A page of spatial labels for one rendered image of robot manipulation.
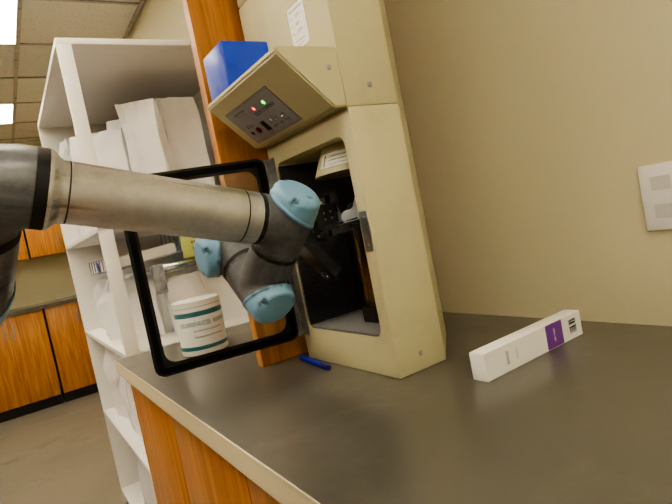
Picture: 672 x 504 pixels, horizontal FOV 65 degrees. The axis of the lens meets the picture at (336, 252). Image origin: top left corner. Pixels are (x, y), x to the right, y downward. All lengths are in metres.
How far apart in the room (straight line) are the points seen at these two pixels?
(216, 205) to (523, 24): 0.76
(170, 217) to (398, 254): 0.41
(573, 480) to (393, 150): 0.59
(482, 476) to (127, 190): 0.51
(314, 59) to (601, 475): 0.69
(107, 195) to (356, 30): 0.51
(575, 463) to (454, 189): 0.84
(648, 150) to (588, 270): 0.25
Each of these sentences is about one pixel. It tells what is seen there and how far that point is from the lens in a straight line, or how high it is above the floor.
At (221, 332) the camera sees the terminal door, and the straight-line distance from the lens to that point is 1.12.
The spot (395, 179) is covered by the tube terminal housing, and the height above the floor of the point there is 1.28.
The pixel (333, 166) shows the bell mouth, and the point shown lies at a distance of 0.99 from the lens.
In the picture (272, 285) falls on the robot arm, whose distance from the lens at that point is 0.80.
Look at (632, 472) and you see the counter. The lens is 0.61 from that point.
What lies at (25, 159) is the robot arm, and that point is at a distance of 0.66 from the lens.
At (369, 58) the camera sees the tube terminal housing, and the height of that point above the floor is 1.49.
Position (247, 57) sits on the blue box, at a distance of 1.08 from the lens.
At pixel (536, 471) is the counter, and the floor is 0.94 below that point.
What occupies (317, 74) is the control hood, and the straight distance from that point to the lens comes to 0.89.
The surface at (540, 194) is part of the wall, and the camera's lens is 1.18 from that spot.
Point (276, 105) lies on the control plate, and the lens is 0.97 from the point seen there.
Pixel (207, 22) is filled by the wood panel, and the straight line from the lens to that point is 1.27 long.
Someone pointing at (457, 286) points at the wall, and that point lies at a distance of 1.39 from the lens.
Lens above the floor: 1.23
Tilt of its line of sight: 4 degrees down
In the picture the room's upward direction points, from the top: 11 degrees counter-clockwise
